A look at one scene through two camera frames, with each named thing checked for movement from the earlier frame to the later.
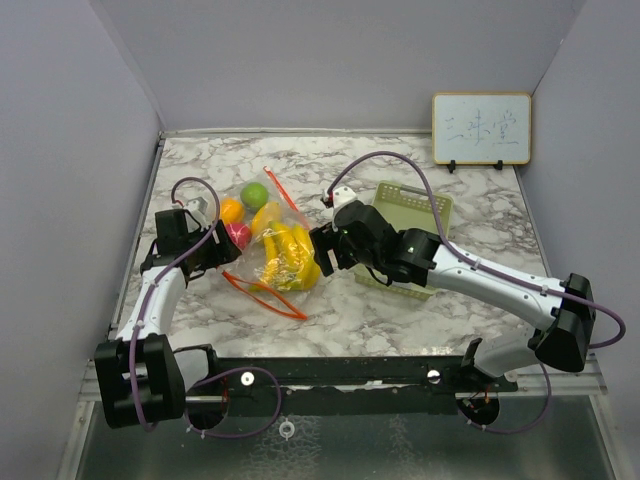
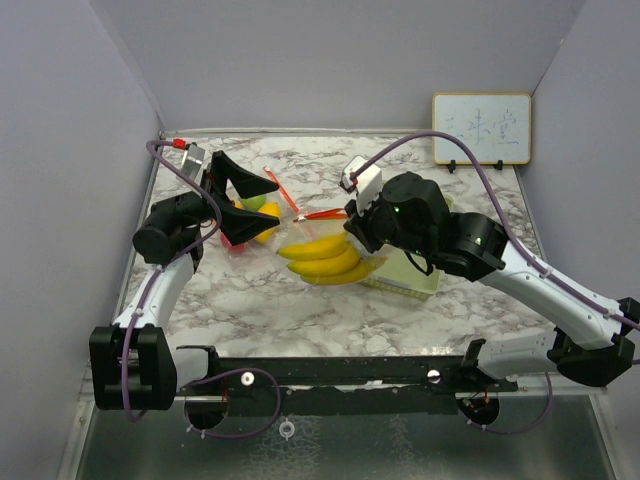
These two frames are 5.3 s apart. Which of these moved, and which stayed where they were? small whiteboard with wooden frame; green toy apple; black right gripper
Moved: black right gripper
Stayed: small whiteboard with wooden frame; green toy apple
